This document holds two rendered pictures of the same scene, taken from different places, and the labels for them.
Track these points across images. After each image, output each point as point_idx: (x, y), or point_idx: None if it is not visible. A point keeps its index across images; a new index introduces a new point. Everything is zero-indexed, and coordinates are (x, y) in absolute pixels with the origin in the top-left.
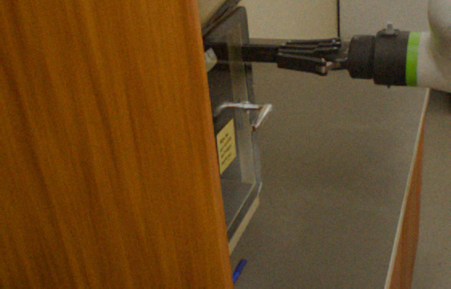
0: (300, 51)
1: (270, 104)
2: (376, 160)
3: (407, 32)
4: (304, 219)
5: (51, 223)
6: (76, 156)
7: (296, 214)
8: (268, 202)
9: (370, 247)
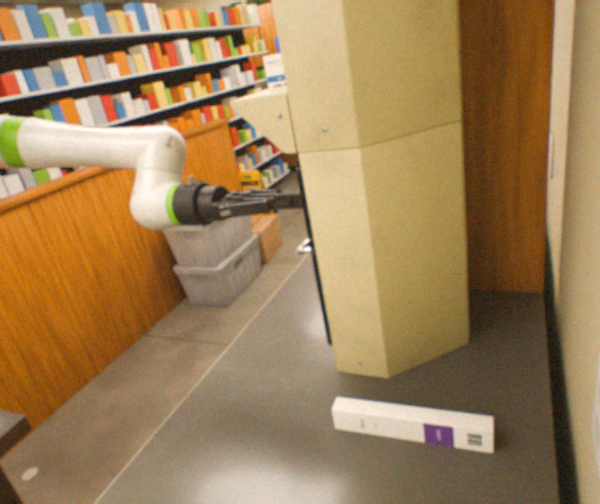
0: (260, 194)
1: (298, 247)
2: (192, 434)
3: (181, 184)
4: (297, 356)
5: None
6: None
7: (302, 360)
8: (327, 373)
9: (254, 334)
